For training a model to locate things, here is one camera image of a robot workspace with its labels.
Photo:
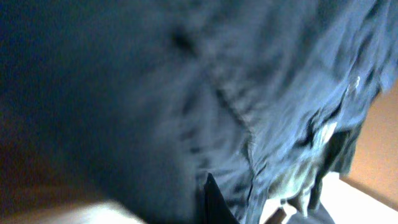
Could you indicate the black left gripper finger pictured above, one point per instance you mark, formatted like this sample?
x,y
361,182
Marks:
x,y
215,207

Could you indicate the dark blue shorts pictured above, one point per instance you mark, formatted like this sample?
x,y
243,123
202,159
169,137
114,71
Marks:
x,y
140,100

